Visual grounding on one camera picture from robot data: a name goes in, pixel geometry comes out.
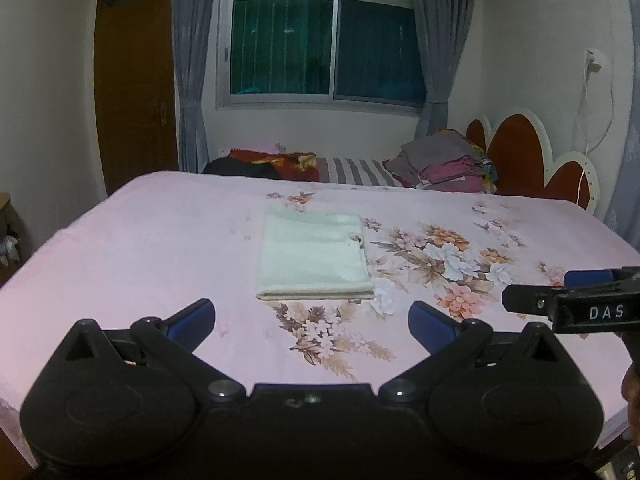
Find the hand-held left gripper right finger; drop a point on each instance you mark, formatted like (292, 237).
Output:
(430, 325)

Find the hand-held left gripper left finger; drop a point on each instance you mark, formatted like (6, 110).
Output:
(192, 320)

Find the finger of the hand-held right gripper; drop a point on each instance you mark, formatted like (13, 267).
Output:
(590, 277)
(525, 300)

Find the white towel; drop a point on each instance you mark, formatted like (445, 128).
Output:
(312, 255)

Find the pile of folded clothes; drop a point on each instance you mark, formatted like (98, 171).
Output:
(440, 160)

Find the person's right hand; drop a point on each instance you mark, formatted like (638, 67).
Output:
(632, 390)

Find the pale patterned curtain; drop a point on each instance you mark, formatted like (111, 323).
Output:
(625, 185)

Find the pink floral bed sheet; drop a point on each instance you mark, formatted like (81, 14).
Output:
(125, 240)

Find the red and white headboard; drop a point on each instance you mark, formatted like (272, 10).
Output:
(517, 155)

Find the black garment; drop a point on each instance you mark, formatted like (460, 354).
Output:
(235, 167)

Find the grey striped pillow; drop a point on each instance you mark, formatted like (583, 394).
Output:
(350, 170)

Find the red patterned blanket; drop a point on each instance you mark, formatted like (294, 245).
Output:
(285, 162)

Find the small pink cloth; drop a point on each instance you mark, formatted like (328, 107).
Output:
(270, 146)

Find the brown wooden door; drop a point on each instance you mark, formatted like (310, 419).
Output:
(137, 90)

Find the grey curtain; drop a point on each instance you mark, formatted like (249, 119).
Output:
(440, 50)
(192, 60)

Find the white wall charger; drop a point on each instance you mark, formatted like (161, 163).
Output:
(593, 60)

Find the aluminium frame window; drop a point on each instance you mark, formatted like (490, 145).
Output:
(325, 45)

